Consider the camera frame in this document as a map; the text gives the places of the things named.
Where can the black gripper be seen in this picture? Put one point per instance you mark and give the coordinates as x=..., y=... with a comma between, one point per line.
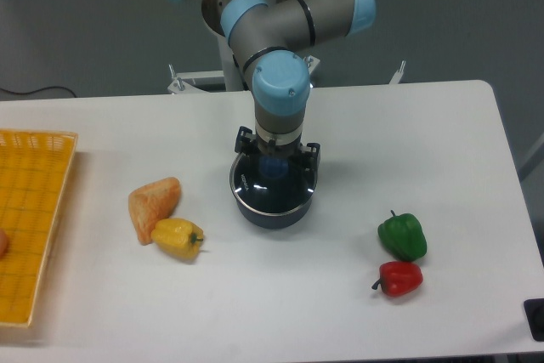
x=248, y=147

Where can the glass lid blue knob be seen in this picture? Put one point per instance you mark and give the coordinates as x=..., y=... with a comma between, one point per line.
x=272, y=186

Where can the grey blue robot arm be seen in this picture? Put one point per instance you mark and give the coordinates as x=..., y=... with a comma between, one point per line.
x=265, y=38

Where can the dark blue saucepan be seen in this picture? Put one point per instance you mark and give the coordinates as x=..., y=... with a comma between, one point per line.
x=272, y=218

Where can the toy bread piece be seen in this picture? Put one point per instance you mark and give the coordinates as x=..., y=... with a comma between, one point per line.
x=151, y=203

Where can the yellow toy bell pepper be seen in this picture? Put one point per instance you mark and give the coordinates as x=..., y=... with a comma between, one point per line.
x=178, y=237

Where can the green toy bell pepper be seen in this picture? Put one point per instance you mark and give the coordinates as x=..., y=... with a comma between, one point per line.
x=403, y=237

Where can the red toy bell pepper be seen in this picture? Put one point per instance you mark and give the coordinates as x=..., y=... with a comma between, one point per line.
x=397, y=278

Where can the yellow woven basket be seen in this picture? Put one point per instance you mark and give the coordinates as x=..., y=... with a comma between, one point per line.
x=35, y=167

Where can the black table edge device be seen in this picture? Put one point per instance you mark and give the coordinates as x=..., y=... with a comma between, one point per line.
x=534, y=311

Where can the white metal base frame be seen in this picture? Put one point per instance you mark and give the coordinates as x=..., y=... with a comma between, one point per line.
x=214, y=81

